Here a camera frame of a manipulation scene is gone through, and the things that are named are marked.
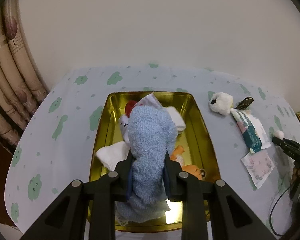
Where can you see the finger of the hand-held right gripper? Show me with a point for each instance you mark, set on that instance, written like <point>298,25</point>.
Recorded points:
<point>287,146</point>

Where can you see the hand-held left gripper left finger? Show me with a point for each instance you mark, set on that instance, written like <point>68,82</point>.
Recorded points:
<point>129,180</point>

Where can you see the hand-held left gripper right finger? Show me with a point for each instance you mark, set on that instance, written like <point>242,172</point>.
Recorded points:
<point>167,180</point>

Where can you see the white cotton ball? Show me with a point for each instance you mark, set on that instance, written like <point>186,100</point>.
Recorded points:
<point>279,133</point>

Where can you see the orange plush toy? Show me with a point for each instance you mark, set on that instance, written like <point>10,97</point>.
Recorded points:
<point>190,170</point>

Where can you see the white knitted glove red cuff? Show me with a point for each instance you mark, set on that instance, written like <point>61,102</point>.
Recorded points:
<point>112,155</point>

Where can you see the teal and white wipes packet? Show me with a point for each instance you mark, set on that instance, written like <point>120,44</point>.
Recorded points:
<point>250,132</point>

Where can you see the blue terry towel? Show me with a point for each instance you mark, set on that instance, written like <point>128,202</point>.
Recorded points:
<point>150,142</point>

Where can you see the red tin box gold inside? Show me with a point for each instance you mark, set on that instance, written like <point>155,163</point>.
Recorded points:
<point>200,140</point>

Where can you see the red and white plush doll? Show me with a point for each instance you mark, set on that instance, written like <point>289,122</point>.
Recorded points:
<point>125,123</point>

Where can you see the white socks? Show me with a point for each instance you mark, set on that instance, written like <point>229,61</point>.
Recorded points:
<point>176,120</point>

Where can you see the white fluffy cloth roll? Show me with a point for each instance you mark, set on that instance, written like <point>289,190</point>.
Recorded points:
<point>222,103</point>

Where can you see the flat white printed packet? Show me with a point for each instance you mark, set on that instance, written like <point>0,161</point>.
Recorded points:
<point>258,167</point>

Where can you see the dark crumpled wrapper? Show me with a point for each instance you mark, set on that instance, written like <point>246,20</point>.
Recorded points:
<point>245,103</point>

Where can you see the light blue tree-print tablecloth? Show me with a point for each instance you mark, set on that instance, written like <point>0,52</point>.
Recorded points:
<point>65,142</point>

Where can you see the beige printed curtain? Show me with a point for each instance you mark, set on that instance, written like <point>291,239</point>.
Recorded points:
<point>7,67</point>

